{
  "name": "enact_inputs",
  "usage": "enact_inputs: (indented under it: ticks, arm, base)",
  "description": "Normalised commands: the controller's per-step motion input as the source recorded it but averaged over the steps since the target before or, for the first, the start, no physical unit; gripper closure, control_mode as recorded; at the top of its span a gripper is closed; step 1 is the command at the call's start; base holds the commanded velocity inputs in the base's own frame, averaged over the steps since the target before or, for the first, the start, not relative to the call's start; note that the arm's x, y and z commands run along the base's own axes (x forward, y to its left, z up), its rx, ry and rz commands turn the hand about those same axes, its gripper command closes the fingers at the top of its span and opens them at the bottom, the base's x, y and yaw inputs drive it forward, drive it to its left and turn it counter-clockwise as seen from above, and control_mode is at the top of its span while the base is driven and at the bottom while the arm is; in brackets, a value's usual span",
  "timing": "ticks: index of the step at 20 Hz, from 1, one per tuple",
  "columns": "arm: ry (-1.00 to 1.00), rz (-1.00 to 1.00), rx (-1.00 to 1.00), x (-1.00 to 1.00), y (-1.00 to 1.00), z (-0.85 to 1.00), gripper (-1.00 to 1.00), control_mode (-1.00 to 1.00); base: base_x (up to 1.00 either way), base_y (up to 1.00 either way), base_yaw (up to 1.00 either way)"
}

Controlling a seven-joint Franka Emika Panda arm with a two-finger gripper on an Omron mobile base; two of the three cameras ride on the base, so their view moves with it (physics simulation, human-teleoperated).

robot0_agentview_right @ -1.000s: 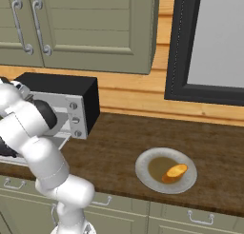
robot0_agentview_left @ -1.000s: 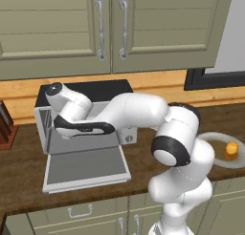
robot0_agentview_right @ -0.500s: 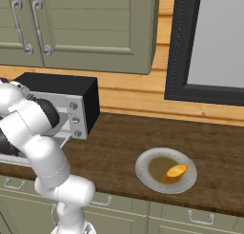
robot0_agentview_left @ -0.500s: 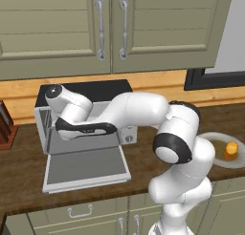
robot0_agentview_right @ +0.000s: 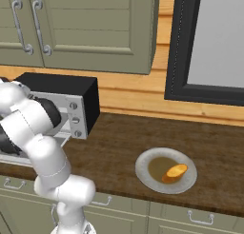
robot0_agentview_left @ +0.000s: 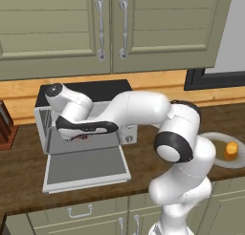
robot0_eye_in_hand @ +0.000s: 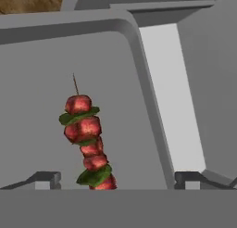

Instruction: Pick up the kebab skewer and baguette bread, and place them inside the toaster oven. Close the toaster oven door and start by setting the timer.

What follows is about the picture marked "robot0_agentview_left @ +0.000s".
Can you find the silver toaster oven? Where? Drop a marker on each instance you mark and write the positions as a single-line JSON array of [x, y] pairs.
[[108, 89]]

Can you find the toaster oven glass door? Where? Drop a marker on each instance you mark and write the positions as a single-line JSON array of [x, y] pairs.
[[86, 165]]

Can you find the toaster oven timer knob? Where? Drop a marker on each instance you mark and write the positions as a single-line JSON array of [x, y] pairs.
[[129, 138]]

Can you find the black framed window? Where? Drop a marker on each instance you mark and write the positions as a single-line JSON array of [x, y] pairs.
[[223, 76]]

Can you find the pale grey round plate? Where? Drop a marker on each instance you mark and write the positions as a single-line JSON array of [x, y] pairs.
[[220, 143]]

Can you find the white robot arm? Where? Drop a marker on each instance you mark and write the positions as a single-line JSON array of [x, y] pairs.
[[143, 106]]

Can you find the olive green base cupboard run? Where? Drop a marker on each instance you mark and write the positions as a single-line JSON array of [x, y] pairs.
[[228, 207]]

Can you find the olive green wall cupboard door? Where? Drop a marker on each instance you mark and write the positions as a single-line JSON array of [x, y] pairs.
[[172, 25], [48, 28]]

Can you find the brown wooden knife block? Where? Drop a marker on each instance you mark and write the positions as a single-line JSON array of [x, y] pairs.
[[5, 130]]

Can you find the orange baguette bread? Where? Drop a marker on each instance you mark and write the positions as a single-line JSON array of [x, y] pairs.
[[231, 151]]

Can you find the small olive green drawer front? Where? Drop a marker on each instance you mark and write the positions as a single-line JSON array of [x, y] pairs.
[[140, 201]]

